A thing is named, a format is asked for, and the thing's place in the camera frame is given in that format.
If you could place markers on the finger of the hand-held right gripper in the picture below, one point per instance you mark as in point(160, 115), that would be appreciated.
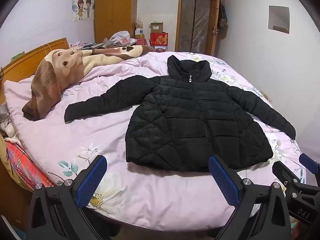
point(309, 162)
point(283, 171)

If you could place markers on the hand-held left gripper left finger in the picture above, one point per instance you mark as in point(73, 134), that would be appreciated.
point(91, 180)

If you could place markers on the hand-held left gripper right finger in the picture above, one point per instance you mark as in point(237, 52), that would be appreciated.
point(223, 180)

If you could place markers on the black puffer jacket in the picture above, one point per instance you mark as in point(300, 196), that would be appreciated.
point(195, 120)

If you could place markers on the pink floral quilt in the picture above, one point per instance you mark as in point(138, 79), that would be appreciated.
point(82, 130)

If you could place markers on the red plaid cloth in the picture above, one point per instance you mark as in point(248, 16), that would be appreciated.
point(25, 167)

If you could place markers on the brown dog-print blanket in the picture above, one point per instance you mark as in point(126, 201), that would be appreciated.
point(57, 80)

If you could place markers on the grey cloth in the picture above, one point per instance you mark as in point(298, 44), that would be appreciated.
point(3, 116)

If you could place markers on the wooden headboard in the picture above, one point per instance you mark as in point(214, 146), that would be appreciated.
point(27, 60)

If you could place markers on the white plastic bag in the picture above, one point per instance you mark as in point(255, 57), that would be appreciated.
point(120, 37)

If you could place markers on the red gift box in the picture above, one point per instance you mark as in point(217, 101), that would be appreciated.
point(159, 39)

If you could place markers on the hanging bags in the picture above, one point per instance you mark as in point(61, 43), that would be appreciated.
point(222, 16)

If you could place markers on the cardboard box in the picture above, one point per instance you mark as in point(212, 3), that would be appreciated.
point(156, 27)

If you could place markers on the wooden wardrobe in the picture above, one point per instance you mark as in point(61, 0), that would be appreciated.
point(115, 10)

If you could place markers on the wall socket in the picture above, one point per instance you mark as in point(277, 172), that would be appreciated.
point(266, 96)

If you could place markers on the grey wall panel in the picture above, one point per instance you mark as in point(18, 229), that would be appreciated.
point(278, 20)

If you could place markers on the cartoon couple wall poster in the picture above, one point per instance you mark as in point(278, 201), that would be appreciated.
point(83, 7)

